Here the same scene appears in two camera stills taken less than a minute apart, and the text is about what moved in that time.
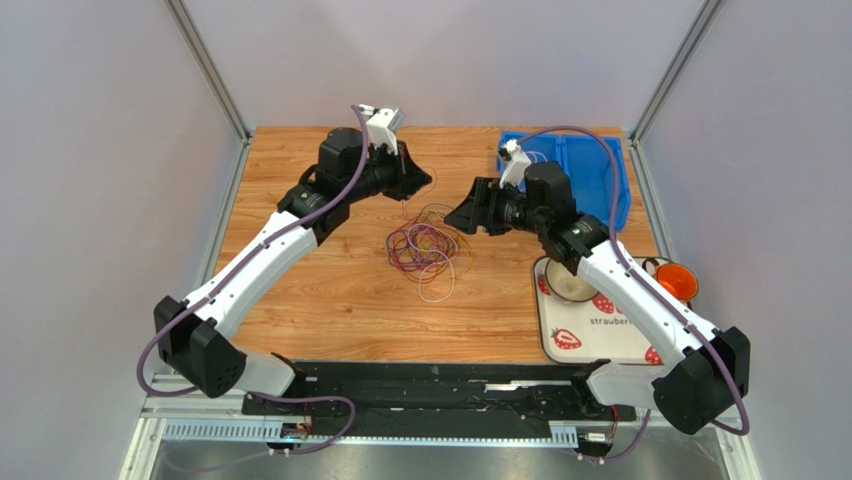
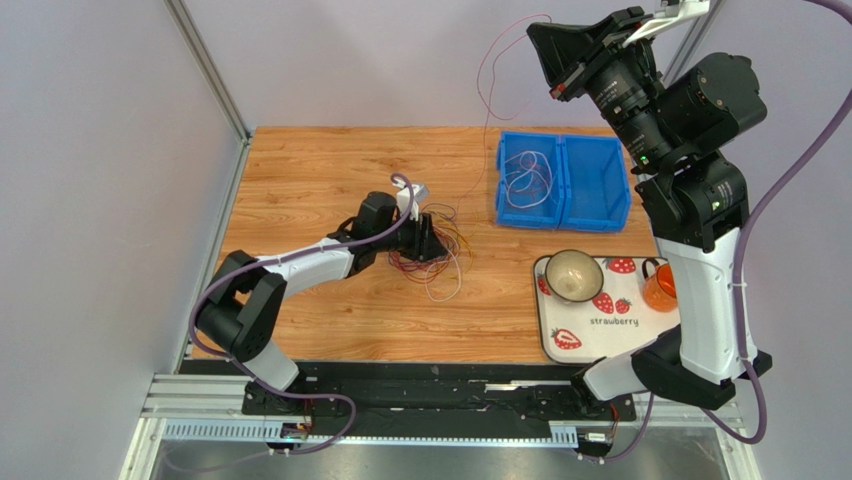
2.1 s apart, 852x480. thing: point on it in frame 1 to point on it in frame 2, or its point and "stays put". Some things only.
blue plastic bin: (596, 167) stays put
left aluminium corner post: (208, 67) stays put
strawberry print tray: (585, 332) stays put
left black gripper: (408, 178) to (425, 244)
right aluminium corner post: (676, 70) stays put
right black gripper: (485, 207) to (589, 59)
